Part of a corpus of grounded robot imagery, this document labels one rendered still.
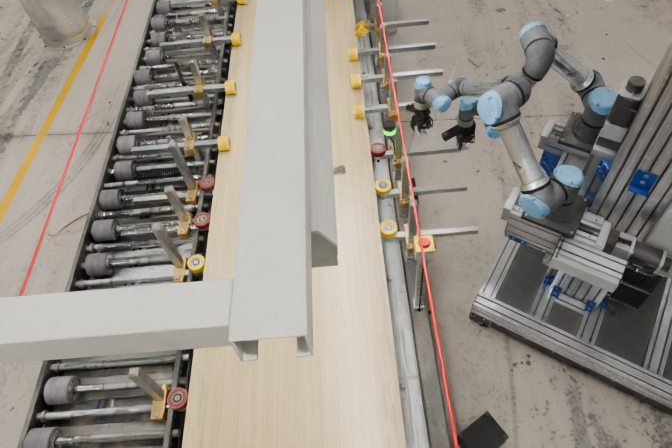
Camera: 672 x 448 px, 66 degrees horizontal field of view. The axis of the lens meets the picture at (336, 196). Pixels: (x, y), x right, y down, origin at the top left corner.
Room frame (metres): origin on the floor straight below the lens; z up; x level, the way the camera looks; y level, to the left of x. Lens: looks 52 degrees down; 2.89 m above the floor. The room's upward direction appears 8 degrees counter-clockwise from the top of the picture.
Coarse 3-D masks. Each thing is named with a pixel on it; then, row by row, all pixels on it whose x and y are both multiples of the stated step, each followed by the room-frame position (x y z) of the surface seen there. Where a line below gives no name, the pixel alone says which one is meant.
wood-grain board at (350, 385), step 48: (336, 0) 3.25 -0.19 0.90; (240, 48) 2.85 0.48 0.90; (336, 48) 2.72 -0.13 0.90; (240, 96) 2.39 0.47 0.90; (336, 96) 2.28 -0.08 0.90; (240, 144) 2.00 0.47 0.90; (336, 144) 1.90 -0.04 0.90; (240, 192) 1.66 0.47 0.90; (336, 192) 1.58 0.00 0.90; (336, 288) 1.06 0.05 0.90; (384, 288) 1.03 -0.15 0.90; (336, 336) 0.85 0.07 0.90; (384, 336) 0.82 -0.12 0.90; (192, 384) 0.73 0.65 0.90; (240, 384) 0.71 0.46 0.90; (288, 384) 0.68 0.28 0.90; (336, 384) 0.66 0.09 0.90; (384, 384) 0.63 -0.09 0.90; (192, 432) 0.56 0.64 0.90; (240, 432) 0.53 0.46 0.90; (288, 432) 0.51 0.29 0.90; (336, 432) 0.49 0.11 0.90; (384, 432) 0.47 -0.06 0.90
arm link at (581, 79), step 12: (528, 24) 1.84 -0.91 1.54; (540, 24) 1.81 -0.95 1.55; (528, 36) 1.77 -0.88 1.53; (540, 36) 1.73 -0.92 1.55; (552, 36) 1.77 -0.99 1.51; (564, 60) 1.74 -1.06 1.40; (564, 72) 1.73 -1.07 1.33; (576, 72) 1.73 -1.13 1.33; (588, 72) 1.76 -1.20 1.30; (576, 84) 1.73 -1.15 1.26; (588, 84) 1.71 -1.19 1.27; (600, 84) 1.71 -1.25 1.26
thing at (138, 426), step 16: (192, 16) 3.56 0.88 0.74; (208, 16) 3.53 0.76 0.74; (192, 32) 3.35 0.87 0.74; (192, 48) 3.16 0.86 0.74; (160, 80) 2.85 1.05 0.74; (176, 80) 2.84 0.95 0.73; (160, 112) 2.54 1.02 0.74; (208, 128) 2.33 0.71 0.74; (144, 160) 2.15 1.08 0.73; (144, 208) 1.78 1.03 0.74; (128, 224) 1.68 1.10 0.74; (144, 256) 1.47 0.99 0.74; (160, 352) 0.95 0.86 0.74; (176, 352) 0.94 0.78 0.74; (64, 432) 0.67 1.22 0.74; (80, 432) 0.66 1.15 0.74; (96, 432) 0.65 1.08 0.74; (112, 432) 0.64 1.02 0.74
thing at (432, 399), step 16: (368, 0) 3.51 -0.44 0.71; (368, 16) 3.32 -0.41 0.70; (384, 96) 2.44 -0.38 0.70; (384, 112) 2.29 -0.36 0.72; (400, 224) 1.48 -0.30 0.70; (400, 240) 1.39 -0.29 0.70; (416, 320) 0.96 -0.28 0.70; (416, 336) 0.88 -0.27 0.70; (432, 336) 0.88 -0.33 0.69; (416, 352) 0.82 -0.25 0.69; (432, 352) 0.80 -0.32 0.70; (432, 368) 0.74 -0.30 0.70; (432, 384) 0.67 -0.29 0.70; (432, 400) 0.61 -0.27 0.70; (432, 416) 0.55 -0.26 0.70; (432, 432) 0.49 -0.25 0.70
